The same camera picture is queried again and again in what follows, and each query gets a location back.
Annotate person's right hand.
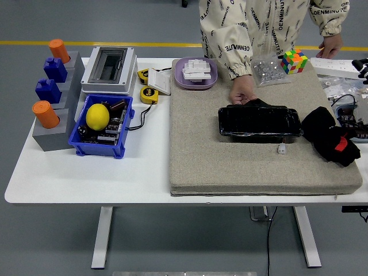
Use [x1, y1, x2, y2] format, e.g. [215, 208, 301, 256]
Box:
[228, 74, 258, 106]

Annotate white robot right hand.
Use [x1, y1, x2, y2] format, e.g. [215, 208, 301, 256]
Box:
[352, 58, 368, 86]

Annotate person's left hand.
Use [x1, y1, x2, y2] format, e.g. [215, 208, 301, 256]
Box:
[315, 32, 344, 59]

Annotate black glossy display panel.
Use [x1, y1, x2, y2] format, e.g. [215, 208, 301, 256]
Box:
[217, 98, 304, 144]

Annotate black rag with red tag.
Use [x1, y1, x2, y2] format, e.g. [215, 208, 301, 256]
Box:
[301, 106, 362, 168]

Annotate white power strip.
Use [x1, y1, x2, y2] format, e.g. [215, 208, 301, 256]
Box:
[309, 56, 368, 81]

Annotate clear bag of metal nuts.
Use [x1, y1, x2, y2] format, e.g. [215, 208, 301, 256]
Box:
[250, 53, 292, 88]

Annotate clear bags of small parts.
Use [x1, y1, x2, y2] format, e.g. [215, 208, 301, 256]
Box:
[317, 74, 368, 103]

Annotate colourful puzzle cube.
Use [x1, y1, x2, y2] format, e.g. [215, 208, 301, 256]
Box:
[280, 49, 309, 75]

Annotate pale tray of circuit boards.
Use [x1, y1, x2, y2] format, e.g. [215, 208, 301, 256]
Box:
[335, 102, 368, 143]

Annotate purple tray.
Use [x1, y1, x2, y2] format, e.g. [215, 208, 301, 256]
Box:
[174, 56, 219, 91]

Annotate person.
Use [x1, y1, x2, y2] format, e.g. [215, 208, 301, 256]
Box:
[198, 0, 312, 60]

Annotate small white connector plug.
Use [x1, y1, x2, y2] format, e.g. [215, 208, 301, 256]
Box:
[277, 138, 289, 155]

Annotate grey-brown mat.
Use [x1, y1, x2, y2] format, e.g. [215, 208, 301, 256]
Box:
[168, 58, 363, 198]

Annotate yellow tape measure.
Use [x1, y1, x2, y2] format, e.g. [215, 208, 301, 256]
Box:
[137, 68, 156, 85]
[139, 85, 159, 104]

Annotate dark circuit board with capacitors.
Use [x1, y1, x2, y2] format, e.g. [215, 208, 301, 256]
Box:
[77, 97, 129, 144]

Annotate black control box under table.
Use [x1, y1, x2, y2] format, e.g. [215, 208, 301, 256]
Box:
[341, 205, 368, 214]

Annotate yellow lemon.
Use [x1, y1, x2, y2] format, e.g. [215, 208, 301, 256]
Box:
[86, 103, 110, 132]

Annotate blue plastic bin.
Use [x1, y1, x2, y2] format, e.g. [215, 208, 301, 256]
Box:
[67, 93, 135, 159]

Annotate white table leg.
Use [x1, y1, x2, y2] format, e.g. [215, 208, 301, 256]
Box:
[91, 206, 113, 270]
[293, 206, 322, 269]

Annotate orange cylinder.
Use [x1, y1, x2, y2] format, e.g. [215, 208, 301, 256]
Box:
[32, 100, 60, 129]
[48, 39, 71, 64]

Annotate blue block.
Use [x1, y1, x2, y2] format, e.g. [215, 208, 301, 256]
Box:
[43, 56, 68, 83]
[34, 78, 62, 104]

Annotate grey stepped block holder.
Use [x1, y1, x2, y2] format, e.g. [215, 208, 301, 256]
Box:
[31, 51, 86, 152]

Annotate stack of white switch parts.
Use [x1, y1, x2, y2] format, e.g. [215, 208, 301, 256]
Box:
[181, 57, 213, 84]

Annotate white wall switch plate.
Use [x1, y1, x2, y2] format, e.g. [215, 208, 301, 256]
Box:
[147, 68, 173, 96]

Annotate thin black cable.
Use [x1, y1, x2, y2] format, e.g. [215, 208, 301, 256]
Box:
[126, 100, 156, 132]

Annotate white enclosure with grey window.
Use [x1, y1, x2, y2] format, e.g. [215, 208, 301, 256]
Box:
[80, 45, 138, 96]

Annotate metal bracket under table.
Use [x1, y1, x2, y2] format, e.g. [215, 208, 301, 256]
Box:
[248, 206, 273, 222]

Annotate black cable under table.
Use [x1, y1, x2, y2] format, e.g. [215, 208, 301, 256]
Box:
[266, 206, 279, 276]

